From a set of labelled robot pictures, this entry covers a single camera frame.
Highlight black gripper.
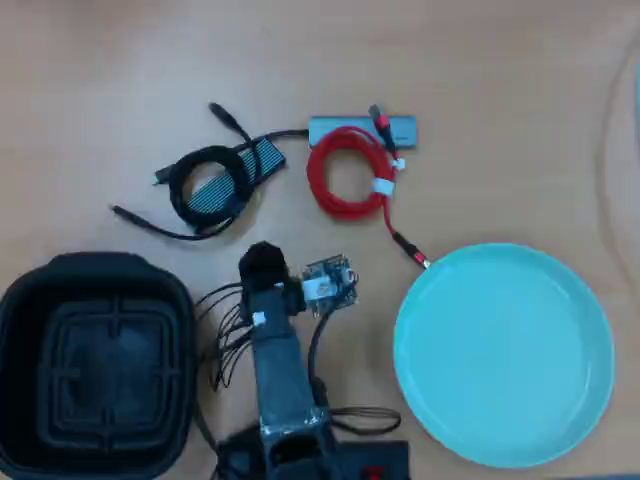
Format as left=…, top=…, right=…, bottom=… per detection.
left=238, top=241, right=306, bottom=316

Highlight red charging cable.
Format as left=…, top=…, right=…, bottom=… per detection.
left=305, top=102, right=430, bottom=271

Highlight black charging cable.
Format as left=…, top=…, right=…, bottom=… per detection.
left=109, top=101, right=264, bottom=242

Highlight green round bowl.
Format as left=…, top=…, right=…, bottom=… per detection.
left=392, top=242, right=616, bottom=470

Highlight black square storage case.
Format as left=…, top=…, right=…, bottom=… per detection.
left=0, top=251, right=197, bottom=480

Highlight grey USB hub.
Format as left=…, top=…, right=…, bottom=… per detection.
left=152, top=115, right=419, bottom=186

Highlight thin black robot wires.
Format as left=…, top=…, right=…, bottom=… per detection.
left=193, top=282, right=257, bottom=392

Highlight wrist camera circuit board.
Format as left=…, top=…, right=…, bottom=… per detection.
left=301, top=253, right=362, bottom=320

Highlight dark ribbed SSD enclosure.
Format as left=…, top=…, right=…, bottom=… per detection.
left=187, top=135, right=289, bottom=231

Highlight thick black camera cable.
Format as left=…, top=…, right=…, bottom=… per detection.
left=307, top=314, right=334, bottom=401

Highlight black looped cable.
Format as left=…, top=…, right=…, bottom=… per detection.
left=327, top=406, right=402, bottom=435

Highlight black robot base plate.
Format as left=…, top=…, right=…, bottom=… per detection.
left=217, top=438, right=411, bottom=480

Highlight thin white cable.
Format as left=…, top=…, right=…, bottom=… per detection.
left=594, top=42, right=640, bottom=286

